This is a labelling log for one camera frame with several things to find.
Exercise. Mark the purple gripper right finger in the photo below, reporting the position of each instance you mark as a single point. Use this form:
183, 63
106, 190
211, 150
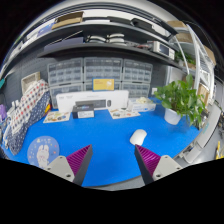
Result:
152, 166

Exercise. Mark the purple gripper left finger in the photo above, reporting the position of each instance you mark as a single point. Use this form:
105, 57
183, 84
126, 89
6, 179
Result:
73, 167

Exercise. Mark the round cartoon mouse pad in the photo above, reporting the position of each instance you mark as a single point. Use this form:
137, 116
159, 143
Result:
42, 151

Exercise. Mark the left cartoon sticker sheet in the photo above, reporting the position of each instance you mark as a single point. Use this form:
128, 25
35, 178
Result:
57, 116

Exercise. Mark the cartoon sticker sheet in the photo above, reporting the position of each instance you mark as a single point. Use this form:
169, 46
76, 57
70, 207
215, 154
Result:
57, 116
122, 113

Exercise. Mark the small black white box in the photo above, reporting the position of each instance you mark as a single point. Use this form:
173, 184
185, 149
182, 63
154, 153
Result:
83, 111

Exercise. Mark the white blue tissue box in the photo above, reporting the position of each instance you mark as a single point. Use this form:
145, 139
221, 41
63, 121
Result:
141, 104

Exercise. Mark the right cartoon sticker sheet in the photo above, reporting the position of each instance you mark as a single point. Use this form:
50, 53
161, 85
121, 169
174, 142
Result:
122, 113

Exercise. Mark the white keyboard box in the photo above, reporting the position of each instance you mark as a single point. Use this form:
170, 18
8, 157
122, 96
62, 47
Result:
100, 99

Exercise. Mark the green potted plant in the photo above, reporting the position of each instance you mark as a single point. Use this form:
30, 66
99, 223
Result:
180, 99

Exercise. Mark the checkered fabric bag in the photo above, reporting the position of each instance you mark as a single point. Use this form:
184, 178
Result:
31, 108

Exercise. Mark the yellow card sign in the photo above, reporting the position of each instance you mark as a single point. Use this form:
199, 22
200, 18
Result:
103, 84

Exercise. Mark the left grey drawer organizer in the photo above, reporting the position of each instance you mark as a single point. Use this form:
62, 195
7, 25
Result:
67, 71

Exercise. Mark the grey drawer organizer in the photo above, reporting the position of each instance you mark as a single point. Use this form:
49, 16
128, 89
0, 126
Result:
137, 71
67, 71
102, 67

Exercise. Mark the right grey drawer organizer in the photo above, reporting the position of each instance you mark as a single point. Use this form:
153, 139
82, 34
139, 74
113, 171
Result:
137, 71

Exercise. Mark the white framed board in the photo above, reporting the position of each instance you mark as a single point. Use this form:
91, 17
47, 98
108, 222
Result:
29, 80

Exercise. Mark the middle grey drawer organizer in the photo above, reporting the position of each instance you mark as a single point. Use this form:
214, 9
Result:
102, 67

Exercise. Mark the white metal ladder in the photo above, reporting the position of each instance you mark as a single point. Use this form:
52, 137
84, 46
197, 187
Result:
204, 66

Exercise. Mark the grey electronic instrument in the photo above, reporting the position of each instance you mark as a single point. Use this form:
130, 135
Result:
160, 48

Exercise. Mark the brown cardboard box on shelf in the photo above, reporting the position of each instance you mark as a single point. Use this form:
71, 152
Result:
70, 18

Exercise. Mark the dark wall shelf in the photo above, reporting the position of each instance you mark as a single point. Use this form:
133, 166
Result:
133, 38

